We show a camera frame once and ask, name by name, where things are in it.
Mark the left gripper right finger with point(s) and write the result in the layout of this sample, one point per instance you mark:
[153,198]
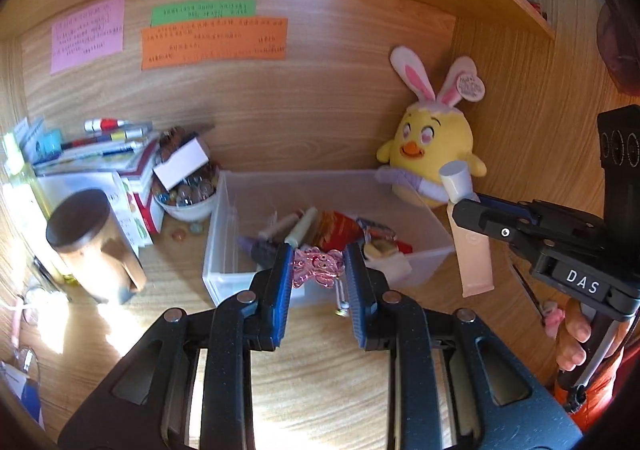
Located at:
[450,375]

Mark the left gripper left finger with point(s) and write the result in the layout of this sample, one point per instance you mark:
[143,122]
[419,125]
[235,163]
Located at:
[146,400]

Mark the red cap lip gloss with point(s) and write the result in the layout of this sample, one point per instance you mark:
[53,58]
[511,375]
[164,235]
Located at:
[283,225]

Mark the pale green tube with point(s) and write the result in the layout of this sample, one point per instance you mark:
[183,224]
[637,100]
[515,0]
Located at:
[296,236]

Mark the black cylindrical tube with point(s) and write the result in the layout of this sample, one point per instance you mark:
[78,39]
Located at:
[263,252]

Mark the person right hand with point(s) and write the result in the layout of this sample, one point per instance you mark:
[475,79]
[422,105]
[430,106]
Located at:
[574,332]

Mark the brown mug with lid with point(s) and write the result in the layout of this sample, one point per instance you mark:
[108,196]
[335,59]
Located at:
[85,232]

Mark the blue white paper carton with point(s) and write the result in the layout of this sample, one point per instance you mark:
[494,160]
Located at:
[25,389]

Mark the eyeglasses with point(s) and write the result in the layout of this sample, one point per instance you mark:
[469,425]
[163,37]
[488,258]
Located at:
[26,343]

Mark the bowl of glass marbles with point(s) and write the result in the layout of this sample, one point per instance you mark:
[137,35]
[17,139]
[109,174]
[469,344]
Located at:
[192,199]

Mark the yellow chick plush toy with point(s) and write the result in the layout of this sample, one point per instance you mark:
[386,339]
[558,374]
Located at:
[432,132]

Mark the clear plastic storage bin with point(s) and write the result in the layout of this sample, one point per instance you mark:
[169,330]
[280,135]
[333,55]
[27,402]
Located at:
[351,206]

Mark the white small box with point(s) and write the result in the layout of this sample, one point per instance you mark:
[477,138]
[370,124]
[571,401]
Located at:
[182,163]

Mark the green spray bottle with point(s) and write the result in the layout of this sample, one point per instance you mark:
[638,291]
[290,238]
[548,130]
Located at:
[27,204]

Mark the stack of books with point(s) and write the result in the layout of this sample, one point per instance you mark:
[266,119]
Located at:
[122,165]

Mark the red white marker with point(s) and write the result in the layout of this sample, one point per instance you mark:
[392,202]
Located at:
[102,125]

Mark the orange sticky note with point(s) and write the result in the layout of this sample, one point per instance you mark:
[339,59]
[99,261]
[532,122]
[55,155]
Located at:
[191,42]

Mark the pink sticky note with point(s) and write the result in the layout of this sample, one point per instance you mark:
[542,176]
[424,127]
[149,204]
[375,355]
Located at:
[94,32]

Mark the green sticky note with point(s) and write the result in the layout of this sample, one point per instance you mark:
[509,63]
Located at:
[171,13]

